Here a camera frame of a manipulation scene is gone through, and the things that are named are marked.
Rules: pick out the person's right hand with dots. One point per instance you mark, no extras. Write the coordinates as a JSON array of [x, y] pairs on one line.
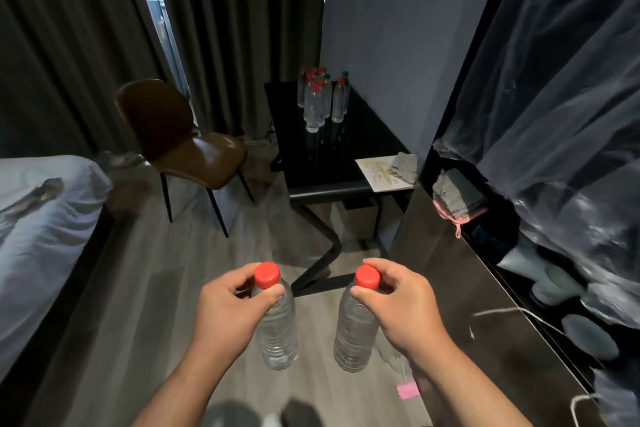
[[415, 316]]

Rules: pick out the person's right black trouser leg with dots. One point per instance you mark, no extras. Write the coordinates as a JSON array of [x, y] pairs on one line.
[[302, 416]]

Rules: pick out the brown leather chair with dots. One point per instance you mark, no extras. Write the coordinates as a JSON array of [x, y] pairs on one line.
[[195, 156]]

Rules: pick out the clear plastic cover sheet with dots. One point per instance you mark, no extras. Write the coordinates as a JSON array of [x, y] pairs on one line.
[[560, 91]]

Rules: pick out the bed with white duvet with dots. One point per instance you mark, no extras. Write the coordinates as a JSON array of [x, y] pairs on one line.
[[40, 241]]

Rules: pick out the grey folded towel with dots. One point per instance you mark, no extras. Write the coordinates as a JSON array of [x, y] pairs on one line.
[[405, 169]]

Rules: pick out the person's right forearm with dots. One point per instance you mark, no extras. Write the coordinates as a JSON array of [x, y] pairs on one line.
[[470, 396]]

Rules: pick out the dark wood wardrobe unit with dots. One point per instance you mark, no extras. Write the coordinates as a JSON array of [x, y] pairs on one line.
[[465, 291]]

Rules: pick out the white printed paper sheet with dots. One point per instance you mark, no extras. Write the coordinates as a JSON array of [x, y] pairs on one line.
[[375, 174]]

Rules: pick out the white paper cup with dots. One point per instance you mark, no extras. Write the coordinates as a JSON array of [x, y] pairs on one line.
[[555, 286]]

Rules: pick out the clear crumpled plastic wrap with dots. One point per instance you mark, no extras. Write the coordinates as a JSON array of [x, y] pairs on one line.
[[395, 356]]

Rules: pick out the grey and pink cloth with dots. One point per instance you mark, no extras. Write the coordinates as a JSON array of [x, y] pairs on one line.
[[457, 196]]

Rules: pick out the person's left hand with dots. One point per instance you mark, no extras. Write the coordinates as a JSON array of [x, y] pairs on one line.
[[225, 316]]

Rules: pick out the white power strip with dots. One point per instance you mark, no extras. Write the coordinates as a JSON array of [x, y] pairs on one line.
[[260, 141]]

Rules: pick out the black glossy table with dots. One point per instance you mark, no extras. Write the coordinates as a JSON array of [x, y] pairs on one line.
[[350, 151]]

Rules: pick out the pink paper note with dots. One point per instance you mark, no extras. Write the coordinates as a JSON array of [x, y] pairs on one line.
[[407, 390]]

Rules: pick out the person's left forearm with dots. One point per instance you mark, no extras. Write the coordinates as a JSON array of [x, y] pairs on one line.
[[180, 391]]

